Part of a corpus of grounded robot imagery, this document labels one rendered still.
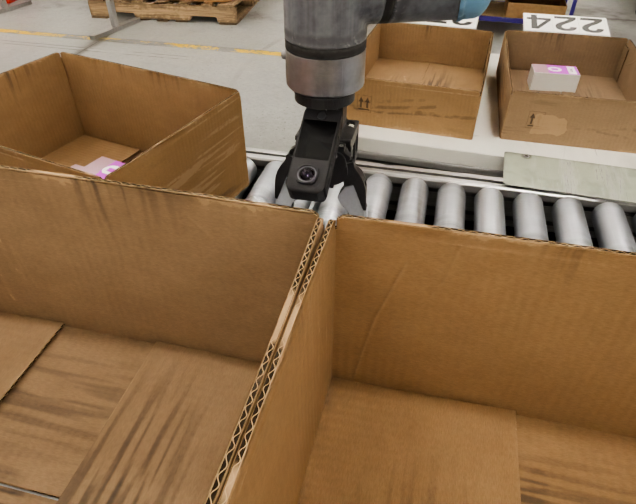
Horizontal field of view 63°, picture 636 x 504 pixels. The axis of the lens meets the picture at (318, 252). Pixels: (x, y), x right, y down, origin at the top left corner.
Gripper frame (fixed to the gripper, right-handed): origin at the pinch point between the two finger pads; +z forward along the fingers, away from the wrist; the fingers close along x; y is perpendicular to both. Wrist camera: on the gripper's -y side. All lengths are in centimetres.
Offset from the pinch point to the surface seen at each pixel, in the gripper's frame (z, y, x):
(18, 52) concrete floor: 80, 251, 274
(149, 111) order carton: -4.2, 21.9, 36.2
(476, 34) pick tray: -4, 81, -20
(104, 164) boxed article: 0.1, 9.9, 39.1
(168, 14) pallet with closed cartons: 75, 341, 203
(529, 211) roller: 5.4, 20.3, -30.3
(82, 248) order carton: -18.2, -29.1, 12.3
